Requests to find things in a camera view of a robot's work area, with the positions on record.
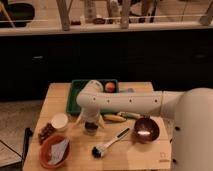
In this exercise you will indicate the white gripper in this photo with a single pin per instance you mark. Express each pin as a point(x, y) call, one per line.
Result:
point(94, 118)

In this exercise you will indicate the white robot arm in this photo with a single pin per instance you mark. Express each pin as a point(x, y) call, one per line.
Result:
point(192, 111)

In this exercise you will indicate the green plastic tray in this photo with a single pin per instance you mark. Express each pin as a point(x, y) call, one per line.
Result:
point(76, 86)

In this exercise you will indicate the white paper cup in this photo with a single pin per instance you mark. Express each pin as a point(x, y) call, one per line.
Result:
point(60, 121)

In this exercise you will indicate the orange ball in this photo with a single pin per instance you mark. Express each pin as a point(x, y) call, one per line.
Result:
point(110, 87)

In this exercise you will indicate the green vegetable toy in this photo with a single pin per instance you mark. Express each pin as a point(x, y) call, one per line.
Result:
point(129, 115)

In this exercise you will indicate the dish brush with black head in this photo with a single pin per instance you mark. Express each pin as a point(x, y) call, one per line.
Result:
point(100, 150)

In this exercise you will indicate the dark brown grape bunch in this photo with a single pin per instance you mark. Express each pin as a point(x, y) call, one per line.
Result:
point(45, 132)

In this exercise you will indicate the crumpled white paper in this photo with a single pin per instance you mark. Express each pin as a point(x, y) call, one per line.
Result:
point(57, 151)

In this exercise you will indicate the orange bowl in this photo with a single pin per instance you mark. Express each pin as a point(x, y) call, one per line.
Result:
point(45, 151)

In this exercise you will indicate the dark red bowl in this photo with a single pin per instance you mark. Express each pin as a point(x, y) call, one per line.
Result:
point(146, 130)

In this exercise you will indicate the black office chair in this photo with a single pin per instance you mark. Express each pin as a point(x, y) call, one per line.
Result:
point(20, 13)

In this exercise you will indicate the black handle beside table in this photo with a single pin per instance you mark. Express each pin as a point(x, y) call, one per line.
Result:
point(27, 135)

